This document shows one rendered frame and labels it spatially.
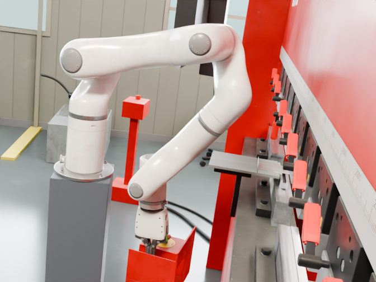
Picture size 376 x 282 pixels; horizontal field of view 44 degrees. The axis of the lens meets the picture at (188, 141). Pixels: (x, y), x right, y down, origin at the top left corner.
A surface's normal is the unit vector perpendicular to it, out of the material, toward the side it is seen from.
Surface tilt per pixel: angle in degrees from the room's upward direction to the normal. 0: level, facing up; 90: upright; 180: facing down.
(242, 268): 0
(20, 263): 0
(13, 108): 90
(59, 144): 90
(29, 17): 90
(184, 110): 90
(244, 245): 0
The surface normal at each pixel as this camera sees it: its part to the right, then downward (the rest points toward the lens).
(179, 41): -0.87, 0.10
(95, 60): 0.11, 0.22
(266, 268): 0.13, -0.95
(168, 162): 0.22, -0.27
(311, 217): 0.01, -0.57
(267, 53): -0.14, 0.27
